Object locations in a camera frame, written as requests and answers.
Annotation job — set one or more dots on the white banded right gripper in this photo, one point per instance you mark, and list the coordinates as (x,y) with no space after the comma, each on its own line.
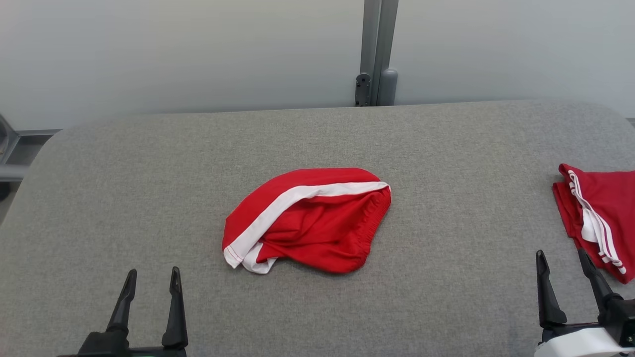
(575,344)

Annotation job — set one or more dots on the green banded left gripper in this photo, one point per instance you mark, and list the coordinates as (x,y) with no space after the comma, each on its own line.
(158,352)

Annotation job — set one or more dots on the red and white striped shirt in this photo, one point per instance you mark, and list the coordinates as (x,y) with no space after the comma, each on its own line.
(610,198)

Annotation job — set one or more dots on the red shorts with white band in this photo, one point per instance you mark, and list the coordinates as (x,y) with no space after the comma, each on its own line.
(322,233)

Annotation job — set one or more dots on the grey fabric sofa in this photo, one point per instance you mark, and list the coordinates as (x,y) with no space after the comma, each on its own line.
(149,198)

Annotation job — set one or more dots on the dark grey hinge bracket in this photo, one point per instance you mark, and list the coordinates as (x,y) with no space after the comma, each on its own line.
(362,89)

